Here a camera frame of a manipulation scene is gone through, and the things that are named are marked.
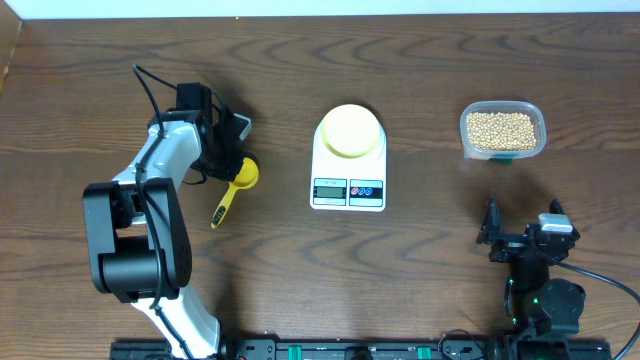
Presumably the yellow measuring scoop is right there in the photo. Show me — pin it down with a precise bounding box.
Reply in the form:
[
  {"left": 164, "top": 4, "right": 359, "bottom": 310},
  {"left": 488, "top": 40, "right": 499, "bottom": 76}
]
[{"left": 210, "top": 157, "right": 260, "bottom": 228}]

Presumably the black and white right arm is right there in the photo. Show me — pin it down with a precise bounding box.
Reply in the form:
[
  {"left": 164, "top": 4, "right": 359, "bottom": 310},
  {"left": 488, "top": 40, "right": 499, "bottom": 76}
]
[{"left": 476, "top": 198, "right": 586, "bottom": 360}]

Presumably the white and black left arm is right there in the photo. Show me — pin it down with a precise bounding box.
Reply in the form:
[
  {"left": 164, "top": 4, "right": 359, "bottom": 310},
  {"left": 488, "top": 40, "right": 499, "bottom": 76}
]
[{"left": 82, "top": 83, "right": 251, "bottom": 359}]

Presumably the white digital kitchen scale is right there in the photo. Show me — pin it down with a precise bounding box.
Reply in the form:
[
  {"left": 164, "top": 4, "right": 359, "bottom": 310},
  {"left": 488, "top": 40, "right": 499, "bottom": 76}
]
[{"left": 309, "top": 118, "right": 388, "bottom": 212}]

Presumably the pale yellow plastic bowl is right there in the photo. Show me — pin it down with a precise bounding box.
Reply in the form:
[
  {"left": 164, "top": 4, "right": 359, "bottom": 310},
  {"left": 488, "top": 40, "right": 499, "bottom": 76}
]
[{"left": 320, "top": 104, "right": 381, "bottom": 158}]

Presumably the clear container of soybeans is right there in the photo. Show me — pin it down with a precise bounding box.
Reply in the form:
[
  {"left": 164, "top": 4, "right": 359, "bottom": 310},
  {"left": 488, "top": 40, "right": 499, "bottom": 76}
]
[{"left": 460, "top": 100, "right": 547, "bottom": 162}]

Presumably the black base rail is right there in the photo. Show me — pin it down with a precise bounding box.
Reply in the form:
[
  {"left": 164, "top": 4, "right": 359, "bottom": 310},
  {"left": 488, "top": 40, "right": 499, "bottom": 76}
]
[{"left": 108, "top": 338, "right": 614, "bottom": 360}]

